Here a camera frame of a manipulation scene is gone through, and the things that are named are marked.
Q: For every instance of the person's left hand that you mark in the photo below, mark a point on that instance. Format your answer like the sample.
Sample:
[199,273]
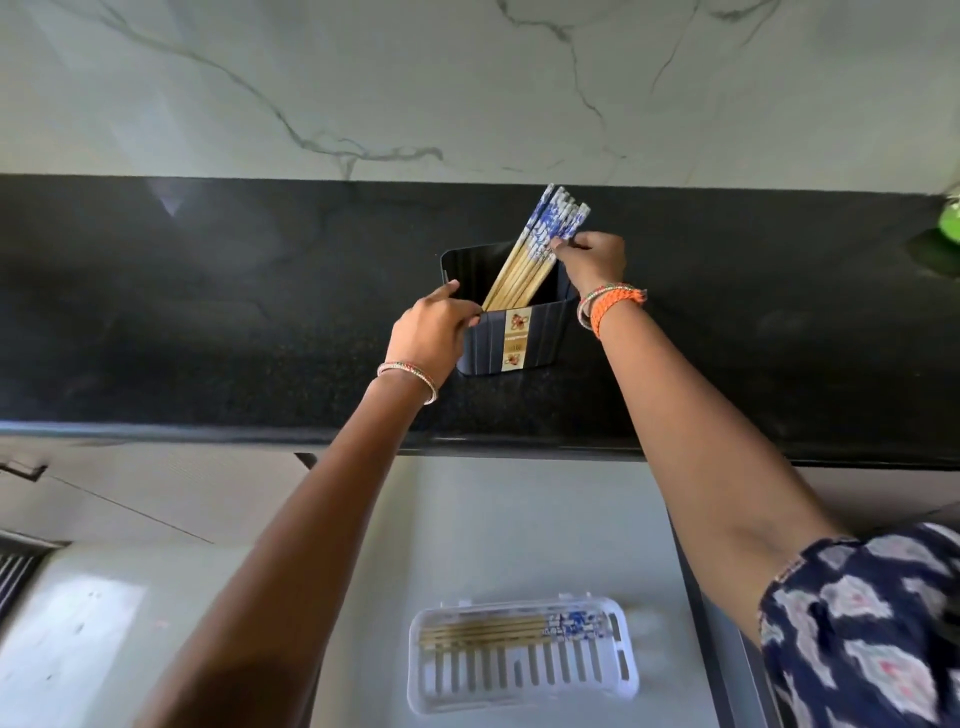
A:
[424,334]

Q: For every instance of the person's right hand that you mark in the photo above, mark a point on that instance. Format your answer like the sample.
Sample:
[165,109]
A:
[598,261]

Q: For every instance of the person's left thumb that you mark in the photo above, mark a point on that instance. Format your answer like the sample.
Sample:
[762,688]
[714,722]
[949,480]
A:
[466,315]

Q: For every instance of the person's right thumb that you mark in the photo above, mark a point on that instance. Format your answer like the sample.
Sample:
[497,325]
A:
[564,245]

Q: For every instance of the bundle of blue patterned chopsticks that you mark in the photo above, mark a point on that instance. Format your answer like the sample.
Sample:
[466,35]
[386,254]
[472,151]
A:
[525,262]

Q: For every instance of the dark blue plastic chopstick holder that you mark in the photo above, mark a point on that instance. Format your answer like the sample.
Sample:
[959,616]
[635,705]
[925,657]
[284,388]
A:
[547,337]

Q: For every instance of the person's right forearm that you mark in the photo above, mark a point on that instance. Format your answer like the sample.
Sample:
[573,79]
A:
[690,450]

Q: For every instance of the person's left forearm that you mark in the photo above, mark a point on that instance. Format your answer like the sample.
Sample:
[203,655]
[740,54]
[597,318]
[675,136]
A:
[300,547]

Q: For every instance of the silver wrist bangles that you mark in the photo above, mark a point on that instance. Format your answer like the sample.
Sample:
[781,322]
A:
[585,304]

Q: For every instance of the beaded wrist bangles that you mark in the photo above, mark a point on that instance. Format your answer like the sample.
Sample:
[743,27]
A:
[420,377]

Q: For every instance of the blue patterned wooden chopstick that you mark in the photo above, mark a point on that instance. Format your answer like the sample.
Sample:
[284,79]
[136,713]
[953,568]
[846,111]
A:
[487,642]
[487,635]
[487,628]
[487,622]

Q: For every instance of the white slotted plastic basket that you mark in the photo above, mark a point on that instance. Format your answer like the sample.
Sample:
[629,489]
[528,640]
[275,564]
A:
[525,682]

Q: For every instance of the green plastic object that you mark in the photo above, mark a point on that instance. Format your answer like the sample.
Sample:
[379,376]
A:
[951,221]

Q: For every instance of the navy patterned dress sleeve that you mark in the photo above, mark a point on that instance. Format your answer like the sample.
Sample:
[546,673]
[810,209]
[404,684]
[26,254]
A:
[862,637]

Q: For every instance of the metal drain grate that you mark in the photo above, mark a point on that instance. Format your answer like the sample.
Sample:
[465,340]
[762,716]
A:
[22,574]

